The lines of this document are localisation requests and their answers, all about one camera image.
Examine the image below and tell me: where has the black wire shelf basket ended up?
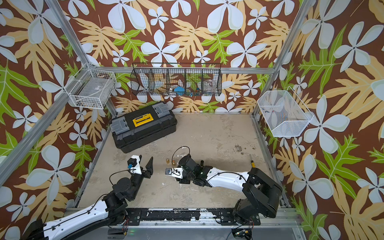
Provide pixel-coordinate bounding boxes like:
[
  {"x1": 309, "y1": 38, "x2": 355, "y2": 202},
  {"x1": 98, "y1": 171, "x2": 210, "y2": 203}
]
[{"x1": 130, "y1": 63, "x2": 223, "y2": 97}]

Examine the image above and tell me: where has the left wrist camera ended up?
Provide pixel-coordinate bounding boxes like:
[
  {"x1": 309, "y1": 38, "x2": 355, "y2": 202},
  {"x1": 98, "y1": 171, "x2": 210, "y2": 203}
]
[{"x1": 127, "y1": 155, "x2": 141, "y2": 175}]

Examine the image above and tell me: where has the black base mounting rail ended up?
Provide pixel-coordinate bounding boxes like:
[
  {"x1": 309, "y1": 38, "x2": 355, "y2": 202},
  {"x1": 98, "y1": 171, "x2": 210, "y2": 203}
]
[{"x1": 110, "y1": 208, "x2": 242, "y2": 226}]

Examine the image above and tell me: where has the blue object in basket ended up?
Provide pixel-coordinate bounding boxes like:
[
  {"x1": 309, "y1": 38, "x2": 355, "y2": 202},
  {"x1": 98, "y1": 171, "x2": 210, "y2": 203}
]
[{"x1": 174, "y1": 87, "x2": 185, "y2": 96}]

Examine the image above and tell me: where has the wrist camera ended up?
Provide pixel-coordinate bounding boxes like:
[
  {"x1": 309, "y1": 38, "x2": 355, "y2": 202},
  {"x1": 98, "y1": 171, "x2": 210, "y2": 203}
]
[
  {"x1": 165, "y1": 168, "x2": 184, "y2": 179},
  {"x1": 127, "y1": 155, "x2": 141, "y2": 175}
]

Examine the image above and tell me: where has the white wire basket left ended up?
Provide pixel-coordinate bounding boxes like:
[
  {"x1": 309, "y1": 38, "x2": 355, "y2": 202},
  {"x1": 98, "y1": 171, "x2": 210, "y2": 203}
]
[{"x1": 65, "y1": 64, "x2": 117, "y2": 110}]

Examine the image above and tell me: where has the black plastic toolbox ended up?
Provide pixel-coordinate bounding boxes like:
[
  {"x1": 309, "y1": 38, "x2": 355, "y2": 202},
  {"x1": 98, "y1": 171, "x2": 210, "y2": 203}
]
[{"x1": 110, "y1": 102, "x2": 178, "y2": 154}]

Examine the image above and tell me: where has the white wire basket right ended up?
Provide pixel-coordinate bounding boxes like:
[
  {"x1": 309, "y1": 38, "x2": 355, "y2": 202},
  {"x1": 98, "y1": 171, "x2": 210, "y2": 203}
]
[{"x1": 258, "y1": 87, "x2": 314, "y2": 138}]

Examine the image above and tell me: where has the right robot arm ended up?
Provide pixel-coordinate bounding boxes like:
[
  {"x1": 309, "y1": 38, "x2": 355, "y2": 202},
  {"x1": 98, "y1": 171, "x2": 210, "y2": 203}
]
[{"x1": 165, "y1": 154, "x2": 283, "y2": 225}]

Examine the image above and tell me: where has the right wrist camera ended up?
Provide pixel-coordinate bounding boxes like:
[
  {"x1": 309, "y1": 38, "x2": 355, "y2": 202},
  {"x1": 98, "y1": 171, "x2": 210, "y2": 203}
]
[{"x1": 165, "y1": 168, "x2": 184, "y2": 179}]

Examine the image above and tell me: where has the white wire basket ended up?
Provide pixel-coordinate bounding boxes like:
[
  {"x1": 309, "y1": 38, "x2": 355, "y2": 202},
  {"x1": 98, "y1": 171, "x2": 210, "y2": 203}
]
[
  {"x1": 258, "y1": 87, "x2": 314, "y2": 138},
  {"x1": 65, "y1": 64, "x2": 117, "y2": 110}
]

